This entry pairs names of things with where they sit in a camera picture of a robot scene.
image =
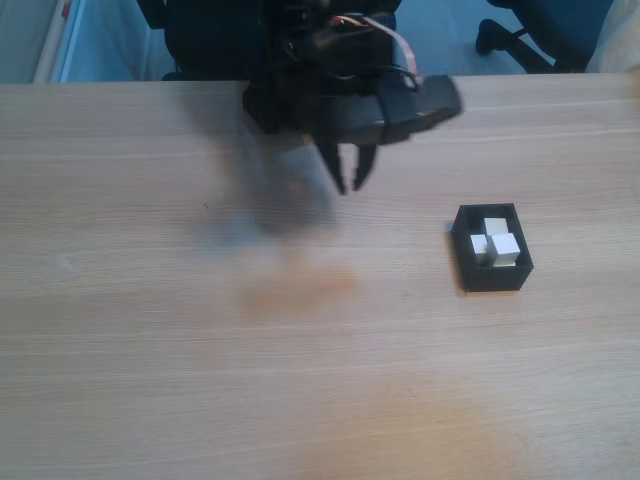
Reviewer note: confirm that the person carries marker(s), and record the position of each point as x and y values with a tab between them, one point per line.
620	40

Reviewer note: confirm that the white cube block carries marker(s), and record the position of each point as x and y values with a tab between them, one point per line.
478	247
495	225
504	247

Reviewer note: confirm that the white board panel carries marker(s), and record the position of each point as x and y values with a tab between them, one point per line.
55	40

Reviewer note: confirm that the black oval camera box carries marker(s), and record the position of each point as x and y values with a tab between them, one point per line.
430	105

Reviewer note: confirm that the black open box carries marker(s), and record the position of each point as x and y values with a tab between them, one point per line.
492	280

